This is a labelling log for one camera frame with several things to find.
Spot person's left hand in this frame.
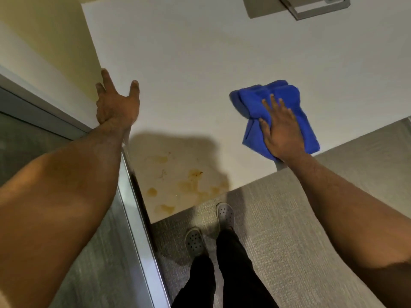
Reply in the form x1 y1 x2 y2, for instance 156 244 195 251
95 68 141 127

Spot person's right hand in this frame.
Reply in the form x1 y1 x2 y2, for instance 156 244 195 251
259 94 306 161

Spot blue microfibre cloth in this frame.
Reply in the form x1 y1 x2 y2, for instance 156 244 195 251
229 80 320 158

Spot person's right forearm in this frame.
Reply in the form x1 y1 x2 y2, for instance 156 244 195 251
283 151 411 308

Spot person's left forearm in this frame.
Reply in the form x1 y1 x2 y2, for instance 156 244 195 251
0 120 133 308

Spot person's right grey perforated shoe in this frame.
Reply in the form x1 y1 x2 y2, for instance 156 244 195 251
215 202 235 234

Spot person's grey perforated shoe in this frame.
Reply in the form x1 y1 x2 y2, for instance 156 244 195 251
215 202 235 234
185 227 206 259

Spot silver metal towel holder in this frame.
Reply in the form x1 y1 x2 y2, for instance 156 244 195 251
277 0 351 21

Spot person's left grey perforated shoe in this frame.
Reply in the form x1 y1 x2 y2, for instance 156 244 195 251
185 227 206 259

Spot person's right black trouser leg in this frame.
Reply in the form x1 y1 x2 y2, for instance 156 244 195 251
215 229 280 308

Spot person's black trouser leg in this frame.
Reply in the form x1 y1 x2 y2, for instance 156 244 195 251
215 229 280 308
170 254 216 308

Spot person's left black trouser leg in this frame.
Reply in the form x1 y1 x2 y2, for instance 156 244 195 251
170 254 216 308

